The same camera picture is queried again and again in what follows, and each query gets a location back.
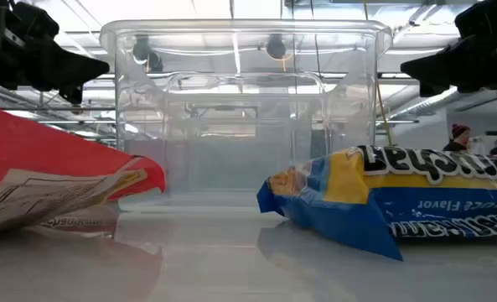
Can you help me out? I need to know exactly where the yellow power cable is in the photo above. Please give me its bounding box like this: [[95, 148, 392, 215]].
[[361, 0, 396, 147]]

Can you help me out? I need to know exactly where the black ceiling cord reel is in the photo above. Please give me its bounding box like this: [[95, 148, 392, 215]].
[[132, 36, 164, 72], [266, 35, 288, 60]]

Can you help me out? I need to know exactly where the clear plastic bin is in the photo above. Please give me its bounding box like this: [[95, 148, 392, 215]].
[[196, 118, 296, 185], [163, 70, 327, 198], [99, 18, 395, 211]]

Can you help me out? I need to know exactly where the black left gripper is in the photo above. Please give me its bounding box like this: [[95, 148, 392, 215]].
[[0, 0, 110, 105]]

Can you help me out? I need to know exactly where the silver ventilation duct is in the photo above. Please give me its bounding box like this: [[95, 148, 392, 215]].
[[388, 86, 463, 121]]

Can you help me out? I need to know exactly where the red Maruchan ramen packet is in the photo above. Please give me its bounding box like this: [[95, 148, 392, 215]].
[[0, 103, 168, 235]]

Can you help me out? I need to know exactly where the blue Maruchan ramen packet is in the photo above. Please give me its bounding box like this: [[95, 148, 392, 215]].
[[256, 144, 497, 262]]

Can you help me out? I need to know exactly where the floral cloth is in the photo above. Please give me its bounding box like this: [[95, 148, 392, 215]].
[[468, 136, 489, 155]]

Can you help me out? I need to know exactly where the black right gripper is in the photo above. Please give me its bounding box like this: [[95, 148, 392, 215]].
[[401, 0, 497, 97]]

